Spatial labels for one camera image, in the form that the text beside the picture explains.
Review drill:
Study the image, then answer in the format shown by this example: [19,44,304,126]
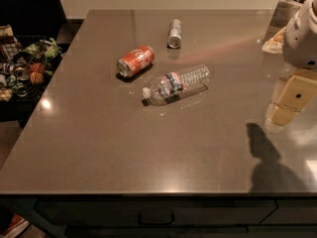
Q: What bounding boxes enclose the silver aluminium can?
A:
[167,19,182,49]

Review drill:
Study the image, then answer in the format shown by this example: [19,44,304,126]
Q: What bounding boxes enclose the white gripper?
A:
[265,0,317,126]

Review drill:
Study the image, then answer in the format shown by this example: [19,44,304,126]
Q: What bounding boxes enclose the clear plastic water bottle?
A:
[143,64,211,106]

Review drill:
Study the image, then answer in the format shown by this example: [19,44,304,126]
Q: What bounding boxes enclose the black wire basket of items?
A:
[0,25,63,121]

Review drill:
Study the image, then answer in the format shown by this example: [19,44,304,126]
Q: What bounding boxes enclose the red white shoe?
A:
[0,214,30,238]

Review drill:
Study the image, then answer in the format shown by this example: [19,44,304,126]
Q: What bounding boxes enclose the red soda can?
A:
[117,46,155,78]

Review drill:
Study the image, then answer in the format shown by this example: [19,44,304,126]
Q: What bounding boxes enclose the dark drawer handle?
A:
[138,212,174,227]

